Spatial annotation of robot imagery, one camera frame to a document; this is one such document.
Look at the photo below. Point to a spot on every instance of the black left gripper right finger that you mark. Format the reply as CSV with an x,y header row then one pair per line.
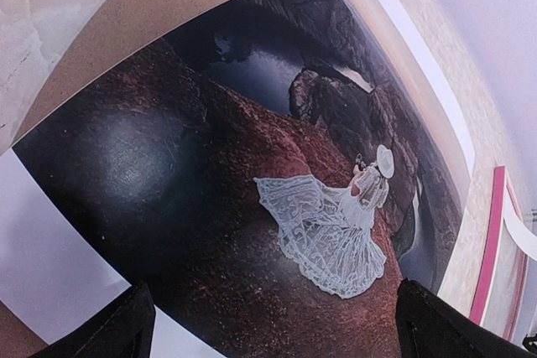
x,y
429,327

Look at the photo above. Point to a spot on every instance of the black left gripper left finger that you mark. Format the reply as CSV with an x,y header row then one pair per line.
x,y
123,328

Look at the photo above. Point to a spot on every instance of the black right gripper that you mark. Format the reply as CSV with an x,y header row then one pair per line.
x,y
530,343

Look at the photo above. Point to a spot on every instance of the pink wooden picture frame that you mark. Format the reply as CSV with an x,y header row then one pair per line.
x,y
499,293

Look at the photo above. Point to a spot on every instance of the white mat board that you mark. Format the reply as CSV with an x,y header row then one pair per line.
x,y
522,236
419,60

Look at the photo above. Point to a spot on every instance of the brown backing board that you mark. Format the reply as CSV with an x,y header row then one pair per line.
x,y
52,281

